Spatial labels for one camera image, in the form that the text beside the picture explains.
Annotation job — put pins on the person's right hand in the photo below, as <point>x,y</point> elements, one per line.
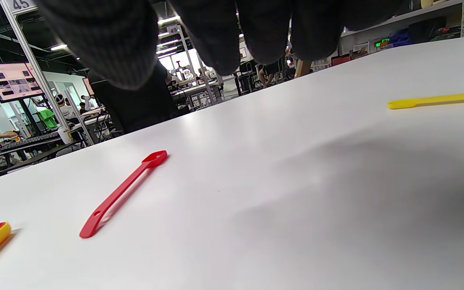
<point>107,40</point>

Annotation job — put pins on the small red measuring spoon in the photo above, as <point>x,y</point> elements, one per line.
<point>115,195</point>

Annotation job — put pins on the tiny yellow measuring spoon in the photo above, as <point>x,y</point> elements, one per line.
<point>437,100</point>

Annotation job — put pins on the black mesh office chair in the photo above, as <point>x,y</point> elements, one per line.
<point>135,108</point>

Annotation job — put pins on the white support pillar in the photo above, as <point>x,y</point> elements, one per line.
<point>24,40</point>

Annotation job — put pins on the green cloth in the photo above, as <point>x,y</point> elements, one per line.
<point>47,119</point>

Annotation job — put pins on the monitor with pink screen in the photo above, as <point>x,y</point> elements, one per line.
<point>12,80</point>

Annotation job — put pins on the white plastic bottle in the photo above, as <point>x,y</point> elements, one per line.
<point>65,136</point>

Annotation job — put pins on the black computer keyboard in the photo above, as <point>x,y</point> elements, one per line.
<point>30,141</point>

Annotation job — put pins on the brown cardboard panel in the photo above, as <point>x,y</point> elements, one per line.
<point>302,68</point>

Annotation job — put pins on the blue storage bins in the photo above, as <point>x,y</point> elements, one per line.
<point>399,39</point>

